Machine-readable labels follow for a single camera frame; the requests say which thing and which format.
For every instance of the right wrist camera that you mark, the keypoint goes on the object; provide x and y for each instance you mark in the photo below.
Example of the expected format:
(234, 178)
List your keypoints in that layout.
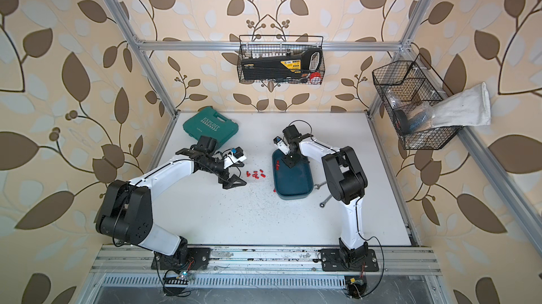
(281, 145)

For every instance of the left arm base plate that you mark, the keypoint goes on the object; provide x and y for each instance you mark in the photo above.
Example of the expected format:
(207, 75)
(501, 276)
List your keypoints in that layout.
(192, 258)

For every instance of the black yellow hand saw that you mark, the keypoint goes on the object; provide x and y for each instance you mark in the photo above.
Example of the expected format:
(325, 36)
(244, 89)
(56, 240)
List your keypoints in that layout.
(306, 67)

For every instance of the white cloth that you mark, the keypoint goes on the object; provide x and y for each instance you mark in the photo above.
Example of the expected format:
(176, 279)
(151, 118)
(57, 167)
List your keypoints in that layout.
(471, 107)

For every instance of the green tool case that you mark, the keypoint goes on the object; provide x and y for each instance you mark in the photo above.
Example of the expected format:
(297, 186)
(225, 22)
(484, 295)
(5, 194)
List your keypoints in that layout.
(210, 123)

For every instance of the teal plastic storage box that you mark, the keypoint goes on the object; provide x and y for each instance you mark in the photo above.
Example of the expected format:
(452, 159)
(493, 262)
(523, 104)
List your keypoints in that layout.
(292, 183)

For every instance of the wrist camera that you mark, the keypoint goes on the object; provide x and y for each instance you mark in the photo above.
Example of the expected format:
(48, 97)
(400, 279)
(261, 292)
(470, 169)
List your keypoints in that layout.
(234, 157)
(281, 145)

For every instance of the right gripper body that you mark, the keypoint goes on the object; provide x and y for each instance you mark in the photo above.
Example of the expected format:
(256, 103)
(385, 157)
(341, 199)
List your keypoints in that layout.
(290, 159)

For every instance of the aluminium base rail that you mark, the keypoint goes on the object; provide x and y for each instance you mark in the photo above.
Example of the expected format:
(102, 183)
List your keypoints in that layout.
(393, 261)

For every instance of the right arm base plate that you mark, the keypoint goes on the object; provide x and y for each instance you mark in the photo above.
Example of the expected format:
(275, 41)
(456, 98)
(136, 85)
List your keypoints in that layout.
(338, 260)

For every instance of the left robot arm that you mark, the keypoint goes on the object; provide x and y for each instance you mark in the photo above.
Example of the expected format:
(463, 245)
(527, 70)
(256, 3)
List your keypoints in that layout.
(126, 212)

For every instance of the side wire basket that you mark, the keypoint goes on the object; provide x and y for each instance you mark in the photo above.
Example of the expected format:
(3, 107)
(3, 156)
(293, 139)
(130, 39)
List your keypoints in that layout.
(405, 85)

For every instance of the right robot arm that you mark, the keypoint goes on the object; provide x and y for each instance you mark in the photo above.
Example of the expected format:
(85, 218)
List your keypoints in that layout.
(345, 178)

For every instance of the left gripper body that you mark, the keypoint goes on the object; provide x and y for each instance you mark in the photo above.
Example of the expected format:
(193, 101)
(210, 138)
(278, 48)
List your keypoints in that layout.
(217, 168)

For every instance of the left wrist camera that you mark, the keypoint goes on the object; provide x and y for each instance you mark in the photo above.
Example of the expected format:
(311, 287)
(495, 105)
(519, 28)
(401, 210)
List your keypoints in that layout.
(234, 157)

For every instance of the black tape roll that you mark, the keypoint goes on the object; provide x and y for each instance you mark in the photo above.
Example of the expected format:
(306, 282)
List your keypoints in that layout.
(401, 121)

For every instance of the back wire basket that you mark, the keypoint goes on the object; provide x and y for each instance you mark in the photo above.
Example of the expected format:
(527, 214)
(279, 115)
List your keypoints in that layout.
(252, 46)

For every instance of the silver wrench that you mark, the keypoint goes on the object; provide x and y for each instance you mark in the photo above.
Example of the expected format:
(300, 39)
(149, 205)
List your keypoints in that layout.
(318, 186)
(324, 202)

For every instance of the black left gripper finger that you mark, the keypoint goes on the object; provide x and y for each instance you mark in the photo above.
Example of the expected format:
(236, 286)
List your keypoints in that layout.
(233, 182)
(233, 168)

